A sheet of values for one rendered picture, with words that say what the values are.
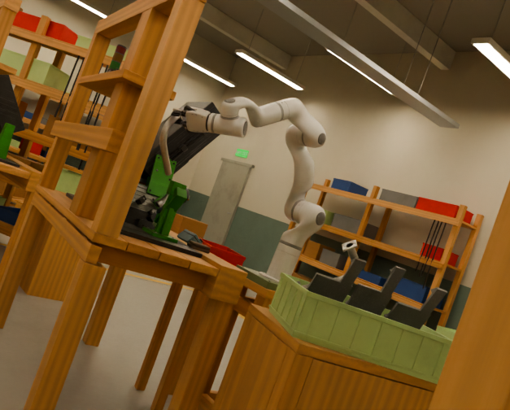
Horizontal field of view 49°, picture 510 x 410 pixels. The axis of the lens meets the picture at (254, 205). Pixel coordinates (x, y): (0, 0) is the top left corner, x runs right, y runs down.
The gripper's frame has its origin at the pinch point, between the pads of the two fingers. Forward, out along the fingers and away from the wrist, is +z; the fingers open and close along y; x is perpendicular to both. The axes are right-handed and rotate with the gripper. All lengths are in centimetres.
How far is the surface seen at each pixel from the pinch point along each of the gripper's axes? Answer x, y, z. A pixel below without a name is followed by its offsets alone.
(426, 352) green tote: 54, -50, -119
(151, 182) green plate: -7, -45, 22
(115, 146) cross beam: 34.4, 4.7, 10.0
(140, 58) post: -12.4, 19.1, 21.0
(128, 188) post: 46.1, -5.4, 0.3
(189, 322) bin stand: 24, -108, -6
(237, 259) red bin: -9, -89, -21
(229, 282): 38, -54, -36
